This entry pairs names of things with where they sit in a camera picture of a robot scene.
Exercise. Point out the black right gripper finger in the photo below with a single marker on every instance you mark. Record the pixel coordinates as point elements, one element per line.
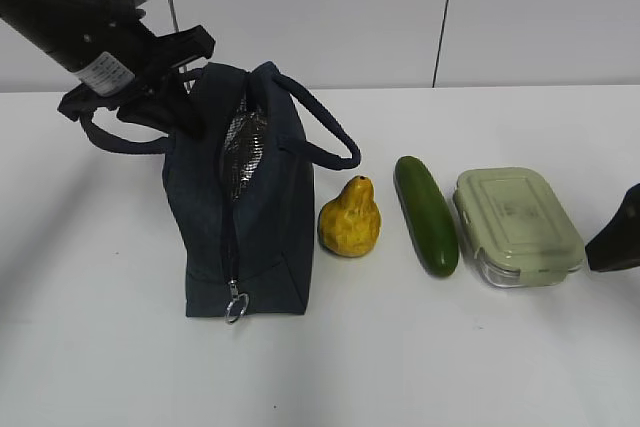
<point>616,246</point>

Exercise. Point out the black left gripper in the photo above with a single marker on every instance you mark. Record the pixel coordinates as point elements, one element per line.
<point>146,90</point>

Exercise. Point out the green lidded glass container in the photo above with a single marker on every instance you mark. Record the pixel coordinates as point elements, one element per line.
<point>517,231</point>

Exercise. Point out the dark blue lunch bag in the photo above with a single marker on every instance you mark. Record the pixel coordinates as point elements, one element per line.
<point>243,195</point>

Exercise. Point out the green cucumber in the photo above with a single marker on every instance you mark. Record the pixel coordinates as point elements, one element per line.
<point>427,215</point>

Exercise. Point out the yellow pear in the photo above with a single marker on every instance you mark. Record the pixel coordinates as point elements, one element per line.
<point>349,225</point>

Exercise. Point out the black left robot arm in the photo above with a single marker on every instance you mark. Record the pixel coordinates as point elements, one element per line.
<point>75,32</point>

